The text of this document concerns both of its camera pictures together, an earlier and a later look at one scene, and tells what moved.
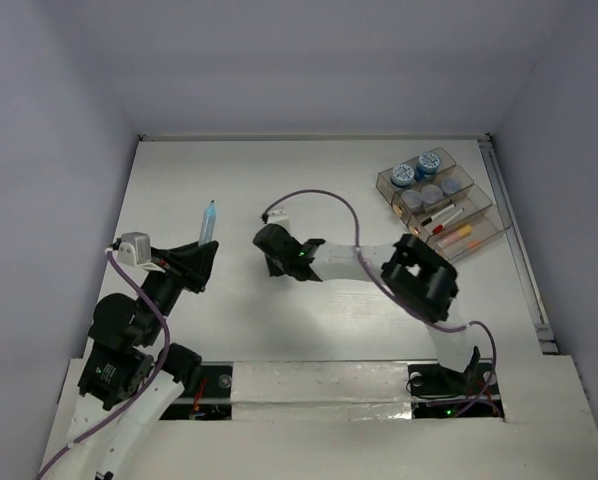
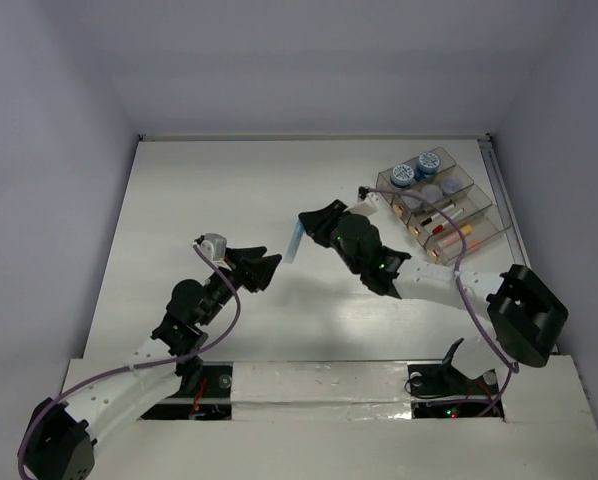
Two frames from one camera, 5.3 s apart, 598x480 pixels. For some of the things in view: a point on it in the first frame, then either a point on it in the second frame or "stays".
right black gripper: (273, 267) → (319, 221)
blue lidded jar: (427, 166) stays
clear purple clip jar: (431, 193) stays
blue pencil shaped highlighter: (208, 224) → (295, 242)
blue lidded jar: (402, 175) stays
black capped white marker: (439, 214) stays
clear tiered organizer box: (436, 197) stays
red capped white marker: (440, 227) stays
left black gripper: (190, 263) → (241, 268)
